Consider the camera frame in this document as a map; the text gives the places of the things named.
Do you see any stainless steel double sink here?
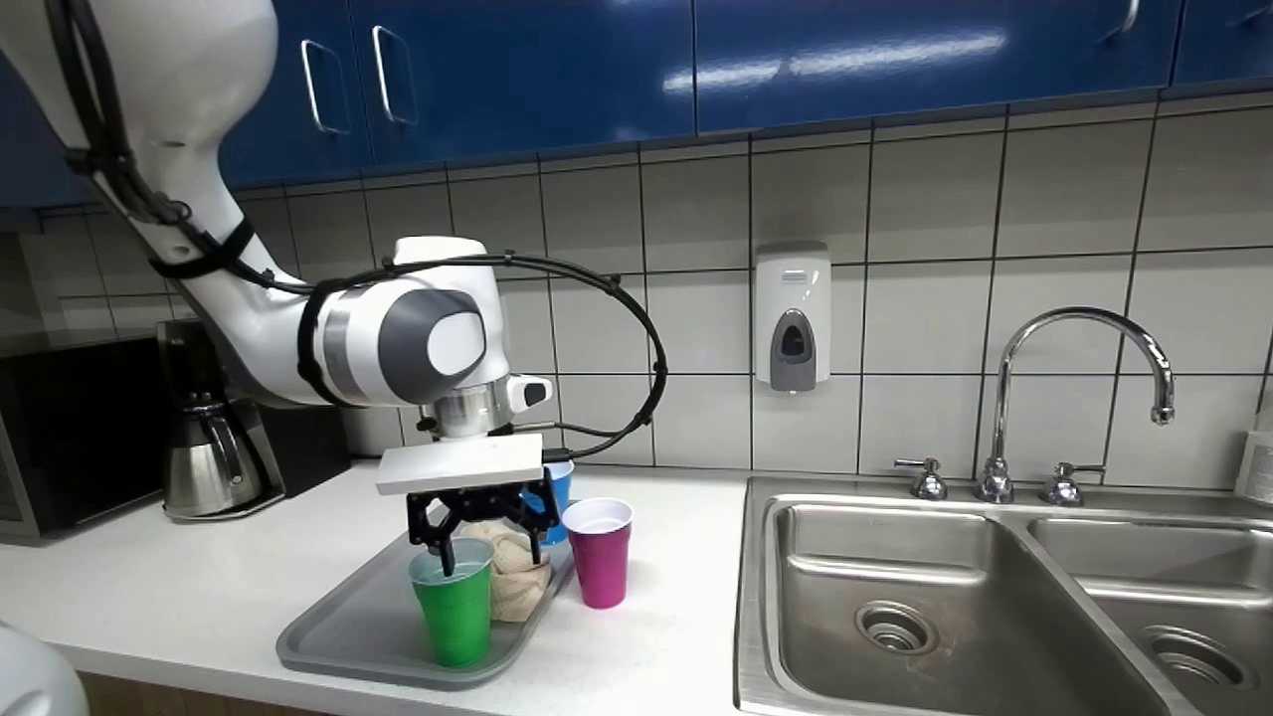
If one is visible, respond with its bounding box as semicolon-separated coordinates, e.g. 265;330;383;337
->
732;472;1273;716

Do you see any chrome gooseneck faucet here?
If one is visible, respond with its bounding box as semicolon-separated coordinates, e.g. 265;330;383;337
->
974;302;1180;505

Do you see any blue plastic cup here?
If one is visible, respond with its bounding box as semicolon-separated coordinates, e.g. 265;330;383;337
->
541;451;581;529

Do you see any chrome faucet handle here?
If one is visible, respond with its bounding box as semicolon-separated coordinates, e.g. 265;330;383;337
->
892;455;951;505
1038;456;1108;509

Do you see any grey plastic tray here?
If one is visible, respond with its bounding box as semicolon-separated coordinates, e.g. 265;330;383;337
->
273;493;577;691

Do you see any beige cloth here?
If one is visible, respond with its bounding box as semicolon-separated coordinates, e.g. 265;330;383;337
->
463;518;551;628

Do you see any black microwave oven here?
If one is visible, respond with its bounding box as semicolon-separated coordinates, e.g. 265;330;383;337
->
0;335;174;548

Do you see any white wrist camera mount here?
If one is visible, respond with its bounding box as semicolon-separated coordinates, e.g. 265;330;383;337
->
375;431;549;500

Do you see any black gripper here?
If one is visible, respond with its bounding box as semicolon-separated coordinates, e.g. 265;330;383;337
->
407;483;555;581

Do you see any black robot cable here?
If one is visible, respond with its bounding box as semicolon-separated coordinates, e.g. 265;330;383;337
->
44;0;671;463

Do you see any purple plastic cup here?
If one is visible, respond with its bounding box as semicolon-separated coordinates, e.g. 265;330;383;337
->
555;496;635;612

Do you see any green plastic cup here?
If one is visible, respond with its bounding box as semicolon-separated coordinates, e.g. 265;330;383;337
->
407;537;498;672

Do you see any black coffee maker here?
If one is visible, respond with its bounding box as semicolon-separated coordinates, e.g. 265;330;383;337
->
155;314;353;526

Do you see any stainless steel carafe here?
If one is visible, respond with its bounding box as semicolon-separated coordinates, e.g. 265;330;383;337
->
163;395;269;521

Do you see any white wall soap dispenser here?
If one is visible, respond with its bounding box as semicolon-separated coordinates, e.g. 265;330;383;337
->
753;243;834;395

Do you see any wooden base cabinet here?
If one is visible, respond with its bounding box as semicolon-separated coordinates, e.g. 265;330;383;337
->
73;667;331;716

